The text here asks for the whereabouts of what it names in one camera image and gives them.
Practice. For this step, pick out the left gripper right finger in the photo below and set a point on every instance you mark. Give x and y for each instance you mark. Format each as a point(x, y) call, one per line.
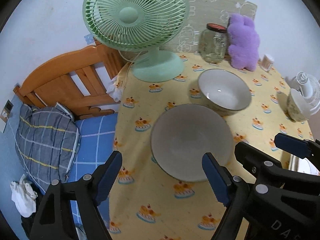
point(231, 191)

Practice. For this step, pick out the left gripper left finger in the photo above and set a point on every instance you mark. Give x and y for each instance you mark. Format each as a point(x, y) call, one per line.
point(54, 218)

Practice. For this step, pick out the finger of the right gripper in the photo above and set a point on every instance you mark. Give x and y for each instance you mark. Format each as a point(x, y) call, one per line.
point(302, 148)
point(252, 158)

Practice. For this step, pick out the scalloped orange-flower plate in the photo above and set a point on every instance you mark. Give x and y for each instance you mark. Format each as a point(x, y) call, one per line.
point(302, 166)

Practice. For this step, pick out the white crumpled cloth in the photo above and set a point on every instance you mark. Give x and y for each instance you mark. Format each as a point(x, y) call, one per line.
point(24, 197)

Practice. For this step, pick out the white floor fan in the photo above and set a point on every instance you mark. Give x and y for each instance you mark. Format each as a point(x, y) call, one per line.
point(309, 88)

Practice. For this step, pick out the grey plaid pillow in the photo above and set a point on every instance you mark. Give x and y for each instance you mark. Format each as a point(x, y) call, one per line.
point(47, 142)

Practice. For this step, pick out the yellow patterned tablecloth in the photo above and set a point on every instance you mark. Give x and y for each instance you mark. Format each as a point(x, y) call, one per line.
point(147, 203)

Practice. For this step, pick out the cotton swab container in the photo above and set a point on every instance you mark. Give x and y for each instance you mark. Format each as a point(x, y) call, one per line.
point(267, 62)

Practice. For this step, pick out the blue checked bedsheet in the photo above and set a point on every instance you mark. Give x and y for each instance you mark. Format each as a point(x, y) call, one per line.
point(96, 145)

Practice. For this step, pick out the purple plush toy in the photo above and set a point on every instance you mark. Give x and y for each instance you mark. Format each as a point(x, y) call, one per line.
point(244, 42)

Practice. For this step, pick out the glass jar black lid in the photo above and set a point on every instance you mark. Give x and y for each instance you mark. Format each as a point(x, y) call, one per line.
point(213, 43)

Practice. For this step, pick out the wooden bed headboard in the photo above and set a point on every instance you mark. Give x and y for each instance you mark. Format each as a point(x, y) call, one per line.
point(71, 80)

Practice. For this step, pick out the green desk fan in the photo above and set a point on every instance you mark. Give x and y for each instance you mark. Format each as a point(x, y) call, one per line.
point(141, 26)

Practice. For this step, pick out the wall power outlet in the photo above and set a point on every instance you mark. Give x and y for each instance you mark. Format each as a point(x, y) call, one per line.
point(6, 111)

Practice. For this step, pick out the green patterned wall mat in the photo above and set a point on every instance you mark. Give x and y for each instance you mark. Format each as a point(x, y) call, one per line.
point(202, 12)

